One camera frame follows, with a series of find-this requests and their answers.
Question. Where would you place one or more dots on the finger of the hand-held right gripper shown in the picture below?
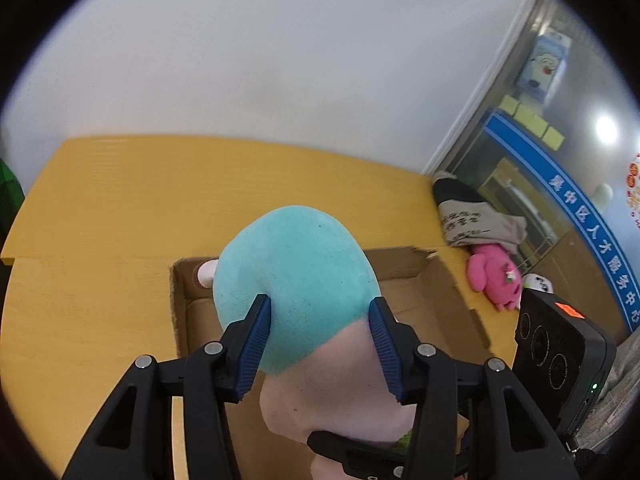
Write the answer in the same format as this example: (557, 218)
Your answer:
(350, 452)

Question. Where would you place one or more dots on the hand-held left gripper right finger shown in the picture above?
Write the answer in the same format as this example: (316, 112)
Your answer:
(385, 350)

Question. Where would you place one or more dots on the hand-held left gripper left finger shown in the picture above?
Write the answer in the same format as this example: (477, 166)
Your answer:
(252, 350)

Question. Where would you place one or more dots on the cardboard box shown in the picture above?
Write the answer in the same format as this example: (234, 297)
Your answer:
(400, 275)

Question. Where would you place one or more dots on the teal and pink plush toy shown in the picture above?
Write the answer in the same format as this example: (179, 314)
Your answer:
(295, 270)

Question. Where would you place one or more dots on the light grey fabric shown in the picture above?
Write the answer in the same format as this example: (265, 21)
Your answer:
(620, 390)

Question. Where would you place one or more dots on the white and black plush toy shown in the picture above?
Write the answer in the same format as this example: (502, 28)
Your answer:
(537, 283)

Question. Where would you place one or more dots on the grey printed cloth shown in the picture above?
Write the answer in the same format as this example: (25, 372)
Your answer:
(470, 220)

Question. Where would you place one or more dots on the blue door banner strip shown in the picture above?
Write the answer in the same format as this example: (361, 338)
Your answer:
(575, 200)

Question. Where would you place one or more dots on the red window decal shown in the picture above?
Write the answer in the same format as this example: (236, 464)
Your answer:
(634, 185)

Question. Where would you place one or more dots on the yellow sticky note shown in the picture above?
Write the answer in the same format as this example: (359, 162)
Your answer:
(525, 115)
(553, 137)
(536, 126)
(510, 105)

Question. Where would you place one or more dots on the cartoon door poster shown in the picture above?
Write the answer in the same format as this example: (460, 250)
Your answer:
(542, 65)

